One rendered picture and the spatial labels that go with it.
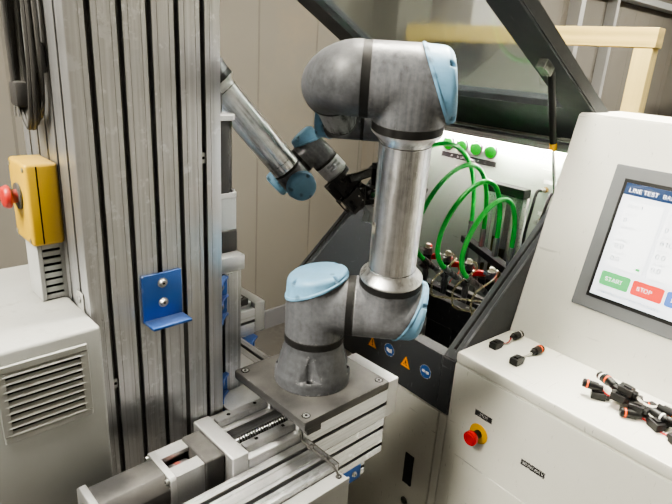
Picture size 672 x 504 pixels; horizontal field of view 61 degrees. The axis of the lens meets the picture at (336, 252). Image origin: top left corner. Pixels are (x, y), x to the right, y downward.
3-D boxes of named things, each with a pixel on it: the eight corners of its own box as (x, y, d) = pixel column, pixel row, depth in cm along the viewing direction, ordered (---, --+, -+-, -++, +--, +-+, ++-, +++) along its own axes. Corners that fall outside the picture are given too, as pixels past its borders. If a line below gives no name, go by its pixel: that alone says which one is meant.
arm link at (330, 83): (282, 103, 82) (315, 148, 131) (358, 108, 82) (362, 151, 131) (288, 22, 82) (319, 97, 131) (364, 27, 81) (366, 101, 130)
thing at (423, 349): (298, 318, 193) (300, 275, 188) (309, 315, 196) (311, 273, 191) (435, 408, 148) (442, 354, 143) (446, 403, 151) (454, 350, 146)
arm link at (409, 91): (347, 312, 117) (366, 31, 90) (420, 318, 116) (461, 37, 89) (342, 349, 106) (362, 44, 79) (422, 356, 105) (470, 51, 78)
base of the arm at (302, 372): (307, 406, 104) (309, 359, 101) (259, 371, 114) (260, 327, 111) (364, 379, 114) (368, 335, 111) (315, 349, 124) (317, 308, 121)
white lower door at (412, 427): (288, 479, 217) (294, 318, 194) (293, 476, 218) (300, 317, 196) (409, 605, 170) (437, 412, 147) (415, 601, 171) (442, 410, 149)
